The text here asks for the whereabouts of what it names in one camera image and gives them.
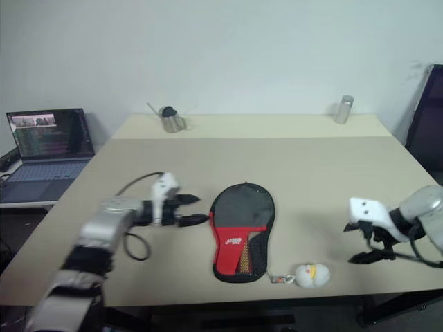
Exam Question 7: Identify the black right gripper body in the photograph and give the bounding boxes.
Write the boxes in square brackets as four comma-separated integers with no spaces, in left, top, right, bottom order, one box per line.
[359,221,396,261]

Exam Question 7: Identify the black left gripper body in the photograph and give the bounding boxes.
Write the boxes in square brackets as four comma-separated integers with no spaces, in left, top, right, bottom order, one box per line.
[161,195,183,228]

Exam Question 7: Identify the black red paddle case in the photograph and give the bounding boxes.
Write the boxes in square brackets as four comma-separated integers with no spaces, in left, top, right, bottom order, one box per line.
[208,181,278,284]

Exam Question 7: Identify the white plush keychain toy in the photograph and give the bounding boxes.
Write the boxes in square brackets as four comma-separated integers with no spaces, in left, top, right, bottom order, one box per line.
[293,263,332,288]

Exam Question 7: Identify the steel cylinder canister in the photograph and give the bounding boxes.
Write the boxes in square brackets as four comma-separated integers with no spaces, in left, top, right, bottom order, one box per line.
[333,95,356,125]

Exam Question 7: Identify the black office chair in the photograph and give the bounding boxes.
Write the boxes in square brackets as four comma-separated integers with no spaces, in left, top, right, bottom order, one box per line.
[404,63,443,171]

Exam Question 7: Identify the open laptop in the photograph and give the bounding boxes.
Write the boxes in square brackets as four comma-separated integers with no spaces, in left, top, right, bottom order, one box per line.
[0,108,96,205]

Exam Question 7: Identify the white side desk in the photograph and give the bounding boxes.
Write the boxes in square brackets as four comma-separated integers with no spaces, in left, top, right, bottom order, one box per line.
[0,201,56,210]

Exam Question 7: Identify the small black device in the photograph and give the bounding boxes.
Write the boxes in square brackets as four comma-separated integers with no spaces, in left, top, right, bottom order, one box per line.
[0,149,19,173]

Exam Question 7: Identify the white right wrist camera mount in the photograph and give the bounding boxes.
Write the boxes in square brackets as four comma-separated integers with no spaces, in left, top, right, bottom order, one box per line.
[347,196,413,243]

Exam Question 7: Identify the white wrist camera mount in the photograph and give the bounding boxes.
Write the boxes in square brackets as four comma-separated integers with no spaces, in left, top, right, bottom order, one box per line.
[150,172,181,226]
[347,196,413,243]

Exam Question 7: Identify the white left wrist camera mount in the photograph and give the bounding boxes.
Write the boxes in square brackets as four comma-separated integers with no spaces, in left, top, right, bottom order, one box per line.
[150,172,181,226]

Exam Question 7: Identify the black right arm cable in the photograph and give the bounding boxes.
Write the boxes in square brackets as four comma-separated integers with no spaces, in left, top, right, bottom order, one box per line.
[393,223,443,269]

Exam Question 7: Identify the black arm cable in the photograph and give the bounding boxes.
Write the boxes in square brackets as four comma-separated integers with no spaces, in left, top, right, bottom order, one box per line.
[393,223,443,269]
[116,171,165,261]

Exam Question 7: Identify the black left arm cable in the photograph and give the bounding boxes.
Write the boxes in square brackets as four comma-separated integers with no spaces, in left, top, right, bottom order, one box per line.
[116,171,165,261]

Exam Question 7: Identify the metal keychain clasp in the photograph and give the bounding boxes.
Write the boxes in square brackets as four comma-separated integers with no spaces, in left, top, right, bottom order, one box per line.
[266,271,296,286]

